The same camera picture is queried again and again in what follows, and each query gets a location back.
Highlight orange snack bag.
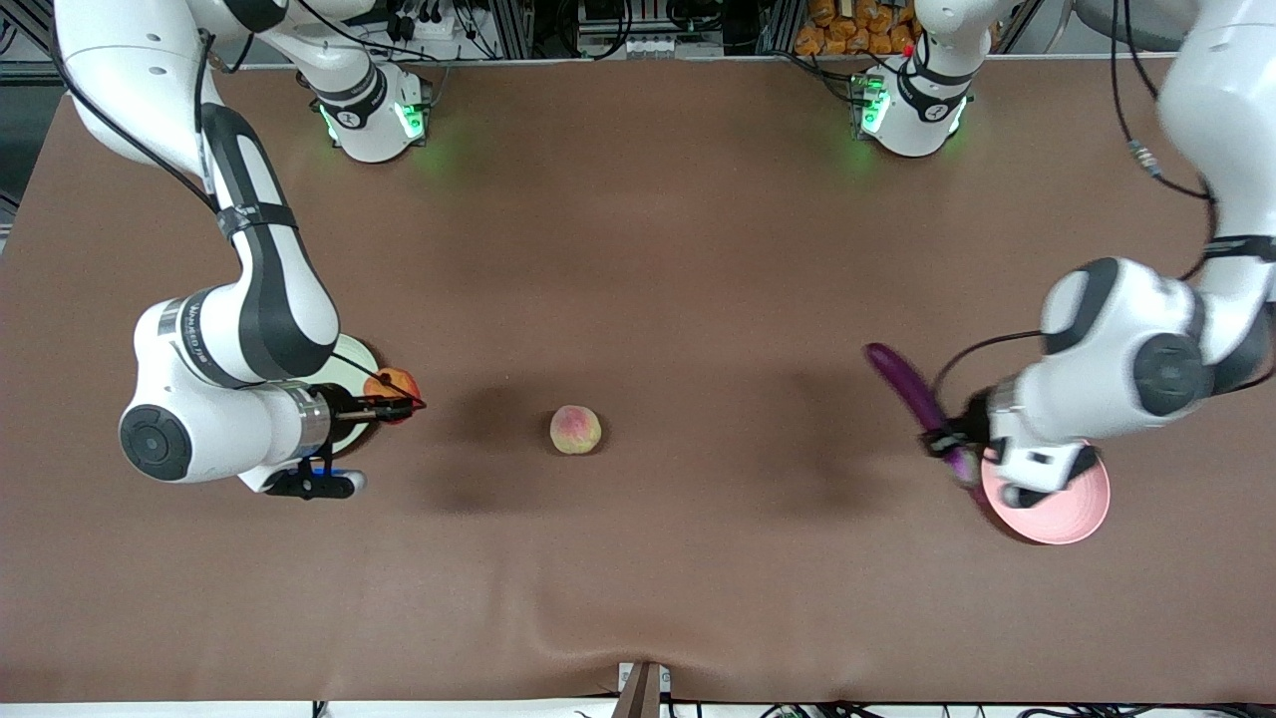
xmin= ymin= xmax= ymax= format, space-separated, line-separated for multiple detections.
xmin=795 ymin=0 xmax=918 ymax=57

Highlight pink round plate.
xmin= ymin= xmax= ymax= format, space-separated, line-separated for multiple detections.
xmin=982 ymin=439 xmax=1112 ymax=546

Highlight dark grey chair seat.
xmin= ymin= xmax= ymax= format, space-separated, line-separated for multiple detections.
xmin=1072 ymin=0 xmax=1202 ymax=51

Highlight yellow pink peach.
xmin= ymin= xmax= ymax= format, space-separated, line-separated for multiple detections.
xmin=549 ymin=404 xmax=603 ymax=457

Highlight red pomegranate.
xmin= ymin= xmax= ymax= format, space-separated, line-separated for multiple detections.
xmin=363 ymin=366 xmax=422 ymax=426

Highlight metal table edge bracket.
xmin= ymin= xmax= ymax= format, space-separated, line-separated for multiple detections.
xmin=616 ymin=661 xmax=672 ymax=718

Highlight brown table cloth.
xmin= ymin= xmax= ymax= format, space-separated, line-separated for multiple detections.
xmin=0 ymin=58 xmax=1276 ymax=704

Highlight purple eggplant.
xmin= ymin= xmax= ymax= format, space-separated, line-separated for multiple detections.
xmin=864 ymin=342 xmax=986 ymax=490

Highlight white power strip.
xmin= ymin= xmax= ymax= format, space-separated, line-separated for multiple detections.
xmin=384 ymin=0 xmax=478 ymax=43

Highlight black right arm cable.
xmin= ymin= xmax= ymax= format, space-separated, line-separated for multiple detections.
xmin=50 ymin=0 xmax=428 ymax=410

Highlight green round plate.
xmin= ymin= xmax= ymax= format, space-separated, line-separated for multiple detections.
xmin=317 ymin=336 xmax=382 ymax=452

